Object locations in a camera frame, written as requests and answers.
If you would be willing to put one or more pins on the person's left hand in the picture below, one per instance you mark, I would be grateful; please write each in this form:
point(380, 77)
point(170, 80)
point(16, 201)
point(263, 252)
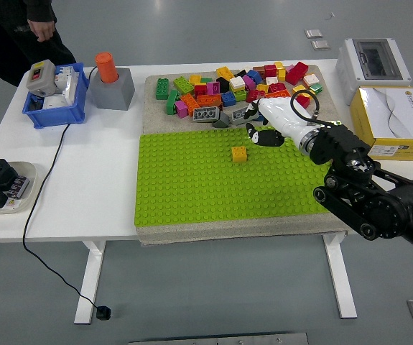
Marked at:
point(41, 28)

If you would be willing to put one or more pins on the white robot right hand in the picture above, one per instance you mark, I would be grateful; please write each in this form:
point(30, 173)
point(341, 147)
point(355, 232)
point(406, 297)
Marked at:
point(281, 115)

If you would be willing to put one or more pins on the yellow toy brick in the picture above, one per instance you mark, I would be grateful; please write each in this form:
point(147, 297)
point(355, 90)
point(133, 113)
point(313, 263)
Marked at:
point(261, 87)
point(225, 73)
point(299, 89)
point(194, 79)
point(239, 154)
point(281, 74)
point(308, 94)
point(278, 65)

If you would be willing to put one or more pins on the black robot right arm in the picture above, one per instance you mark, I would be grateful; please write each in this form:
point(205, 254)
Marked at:
point(339, 143)

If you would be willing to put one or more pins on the orange cylinder button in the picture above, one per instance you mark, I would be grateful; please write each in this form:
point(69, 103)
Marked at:
point(106, 68)

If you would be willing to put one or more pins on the long orange toy brick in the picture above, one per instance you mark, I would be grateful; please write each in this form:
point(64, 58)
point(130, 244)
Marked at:
point(209, 100)
point(278, 94)

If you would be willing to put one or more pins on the long red toy brick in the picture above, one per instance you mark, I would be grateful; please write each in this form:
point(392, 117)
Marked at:
point(296, 73)
point(303, 101)

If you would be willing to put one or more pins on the white toy brick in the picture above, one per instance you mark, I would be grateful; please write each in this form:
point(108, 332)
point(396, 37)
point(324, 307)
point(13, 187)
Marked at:
point(236, 83)
point(271, 81)

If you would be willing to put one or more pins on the person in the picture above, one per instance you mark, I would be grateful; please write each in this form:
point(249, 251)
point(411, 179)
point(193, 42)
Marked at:
point(5, 43)

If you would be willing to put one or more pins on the green and white brick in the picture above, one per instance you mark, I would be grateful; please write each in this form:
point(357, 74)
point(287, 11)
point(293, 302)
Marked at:
point(315, 87)

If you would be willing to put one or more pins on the grey toy brick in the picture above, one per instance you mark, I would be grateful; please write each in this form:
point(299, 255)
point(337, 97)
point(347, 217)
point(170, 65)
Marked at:
point(237, 115)
point(205, 114)

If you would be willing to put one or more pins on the magenta toy brick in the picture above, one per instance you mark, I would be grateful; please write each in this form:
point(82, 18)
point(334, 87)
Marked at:
point(249, 82)
point(213, 87)

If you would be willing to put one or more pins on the white and orange brick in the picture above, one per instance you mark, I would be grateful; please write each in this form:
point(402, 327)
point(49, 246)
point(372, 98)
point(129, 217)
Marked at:
point(311, 79)

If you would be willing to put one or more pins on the light green toy brick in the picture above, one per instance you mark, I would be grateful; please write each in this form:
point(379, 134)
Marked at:
point(240, 94)
point(183, 85)

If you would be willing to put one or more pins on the pink toy brick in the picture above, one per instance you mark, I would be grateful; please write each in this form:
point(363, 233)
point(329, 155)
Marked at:
point(181, 109)
point(289, 67)

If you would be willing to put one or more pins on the blue toy brick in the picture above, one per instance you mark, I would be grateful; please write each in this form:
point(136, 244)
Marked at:
point(253, 75)
point(227, 98)

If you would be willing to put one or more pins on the brown toy brick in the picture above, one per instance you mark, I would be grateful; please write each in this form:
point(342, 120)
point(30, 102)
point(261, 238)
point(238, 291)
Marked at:
point(258, 68)

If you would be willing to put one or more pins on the black toy brick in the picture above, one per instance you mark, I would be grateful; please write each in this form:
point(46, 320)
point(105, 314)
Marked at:
point(241, 73)
point(222, 82)

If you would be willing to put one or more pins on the dark grey sloped brick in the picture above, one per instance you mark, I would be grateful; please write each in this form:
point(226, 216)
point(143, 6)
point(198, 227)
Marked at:
point(221, 123)

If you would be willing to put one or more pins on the white circuit breaker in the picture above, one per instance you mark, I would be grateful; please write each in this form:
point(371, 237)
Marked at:
point(68, 86)

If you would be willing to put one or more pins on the white electrical distribution box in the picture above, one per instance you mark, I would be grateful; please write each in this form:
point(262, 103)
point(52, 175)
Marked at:
point(350, 72)

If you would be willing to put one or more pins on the dark green toy brick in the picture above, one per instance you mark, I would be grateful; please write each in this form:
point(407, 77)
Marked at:
point(206, 79)
point(162, 88)

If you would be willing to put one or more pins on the blue plastic bin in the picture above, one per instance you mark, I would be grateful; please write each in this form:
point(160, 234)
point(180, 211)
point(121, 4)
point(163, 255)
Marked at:
point(53, 116)

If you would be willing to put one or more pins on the grey block base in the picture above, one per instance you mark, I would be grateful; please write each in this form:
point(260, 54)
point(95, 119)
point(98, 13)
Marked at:
point(112, 95)

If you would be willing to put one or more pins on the long green toy brick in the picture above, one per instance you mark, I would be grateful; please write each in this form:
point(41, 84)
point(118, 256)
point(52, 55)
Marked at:
point(172, 101)

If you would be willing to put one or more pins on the green studded baseplate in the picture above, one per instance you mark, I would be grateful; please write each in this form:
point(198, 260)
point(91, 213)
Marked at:
point(191, 179)

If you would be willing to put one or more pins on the yellow and white carton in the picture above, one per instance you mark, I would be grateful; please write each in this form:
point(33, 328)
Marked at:
point(400, 104)

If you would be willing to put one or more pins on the grey-brown foam mat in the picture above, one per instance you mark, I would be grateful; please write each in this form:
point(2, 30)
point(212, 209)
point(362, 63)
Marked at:
point(152, 118)

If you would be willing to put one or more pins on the white oval tray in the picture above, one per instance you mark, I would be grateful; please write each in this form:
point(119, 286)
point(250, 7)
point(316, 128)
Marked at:
point(26, 168)

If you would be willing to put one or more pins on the small printed card pack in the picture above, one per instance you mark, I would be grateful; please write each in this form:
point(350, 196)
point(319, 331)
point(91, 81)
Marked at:
point(18, 186)

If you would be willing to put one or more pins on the white table leg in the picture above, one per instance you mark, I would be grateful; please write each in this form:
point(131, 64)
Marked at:
point(339, 280)
point(87, 287)

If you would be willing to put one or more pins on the white warning label card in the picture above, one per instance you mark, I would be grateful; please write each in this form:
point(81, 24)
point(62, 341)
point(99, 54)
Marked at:
point(14, 204)

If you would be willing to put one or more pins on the long metal floor strip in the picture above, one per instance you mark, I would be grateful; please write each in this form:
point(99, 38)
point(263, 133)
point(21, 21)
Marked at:
point(217, 339)

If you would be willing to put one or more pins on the black power plug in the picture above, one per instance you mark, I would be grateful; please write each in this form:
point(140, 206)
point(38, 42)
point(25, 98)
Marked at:
point(103, 313)

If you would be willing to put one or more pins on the grey push-button switch box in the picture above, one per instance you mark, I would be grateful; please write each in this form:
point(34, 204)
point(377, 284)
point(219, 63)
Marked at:
point(46, 77)

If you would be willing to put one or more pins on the white switch plate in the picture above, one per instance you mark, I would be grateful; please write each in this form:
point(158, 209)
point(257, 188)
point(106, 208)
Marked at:
point(55, 101)

